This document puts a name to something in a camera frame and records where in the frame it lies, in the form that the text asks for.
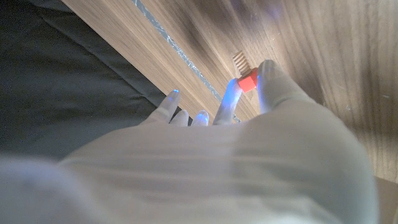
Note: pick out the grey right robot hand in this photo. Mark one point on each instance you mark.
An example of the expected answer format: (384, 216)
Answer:
(202, 174)

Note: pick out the red-headed wooden screw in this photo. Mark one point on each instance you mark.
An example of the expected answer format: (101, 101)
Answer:
(248, 82)

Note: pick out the black backdrop curtain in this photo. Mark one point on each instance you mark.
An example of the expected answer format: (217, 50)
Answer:
(62, 77)

